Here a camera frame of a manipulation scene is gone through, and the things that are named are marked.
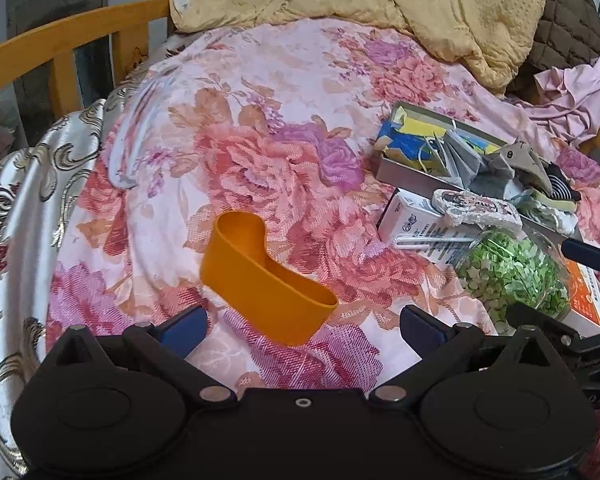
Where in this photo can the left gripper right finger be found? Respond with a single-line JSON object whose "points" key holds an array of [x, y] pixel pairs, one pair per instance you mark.
{"points": [[443, 351]]}

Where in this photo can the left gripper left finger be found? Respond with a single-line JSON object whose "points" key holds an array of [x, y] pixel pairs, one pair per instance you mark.
{"points": [[163, 350]]}

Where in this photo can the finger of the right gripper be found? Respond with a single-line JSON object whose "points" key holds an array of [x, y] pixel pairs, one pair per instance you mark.
{"points": [[565, 339], [580, 252]]}

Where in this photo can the striped pastel sock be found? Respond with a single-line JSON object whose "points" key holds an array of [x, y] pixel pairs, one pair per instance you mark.
{"points": [[558, 215]]}

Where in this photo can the navy white striped sock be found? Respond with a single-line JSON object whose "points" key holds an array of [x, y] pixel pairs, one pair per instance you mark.
{"points": [[561, 188]]}

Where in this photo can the grey cat face cloth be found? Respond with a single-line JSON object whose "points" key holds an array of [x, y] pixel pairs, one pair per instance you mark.
{"points": [[506, 173]]}

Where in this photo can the bag of green paper stars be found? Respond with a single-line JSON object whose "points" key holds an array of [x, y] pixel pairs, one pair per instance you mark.
{"points": [[500, 270]]}

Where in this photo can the orange white box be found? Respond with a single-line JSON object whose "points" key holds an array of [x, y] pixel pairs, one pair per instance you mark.
{"points": [[583, 314]]}

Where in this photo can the orange plastic cup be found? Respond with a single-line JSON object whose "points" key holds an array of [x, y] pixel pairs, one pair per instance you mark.
{"points": [[281, 304]]}

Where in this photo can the white carton box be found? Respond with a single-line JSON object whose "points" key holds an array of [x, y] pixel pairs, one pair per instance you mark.
{"points": [[410, 222]]}

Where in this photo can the pink cloth pile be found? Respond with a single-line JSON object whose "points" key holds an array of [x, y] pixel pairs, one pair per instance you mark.
{"points": [[568, 102]]}

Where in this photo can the pink floral bedspread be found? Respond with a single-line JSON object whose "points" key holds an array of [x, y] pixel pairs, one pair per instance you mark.
{"points": [[279, 121]]}

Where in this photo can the grey metal tray box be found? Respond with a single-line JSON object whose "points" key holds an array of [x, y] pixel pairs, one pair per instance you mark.
{"points": [[423, 184]]}

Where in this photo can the frog cartoon cloth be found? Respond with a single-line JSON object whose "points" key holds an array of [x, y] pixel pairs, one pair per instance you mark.
{"points": [[415, 143]]}

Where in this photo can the silver gold satin sheet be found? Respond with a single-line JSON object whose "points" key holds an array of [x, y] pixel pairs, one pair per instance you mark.
{"points": [[38, 189]]}

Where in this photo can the brown puffer jacket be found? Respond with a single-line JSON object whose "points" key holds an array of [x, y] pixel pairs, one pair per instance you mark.
{"points": [[568, 34]]}

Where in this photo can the yellow quilted blanket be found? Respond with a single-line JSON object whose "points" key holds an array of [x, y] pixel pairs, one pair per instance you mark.
{"points": [[492, 38]]}

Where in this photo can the grey door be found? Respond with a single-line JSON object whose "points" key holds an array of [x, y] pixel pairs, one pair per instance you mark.
{"points": [[91, 61]]}

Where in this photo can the wooden bed rail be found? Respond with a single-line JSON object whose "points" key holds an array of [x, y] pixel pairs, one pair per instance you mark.
{"points": [[125, 24]]}

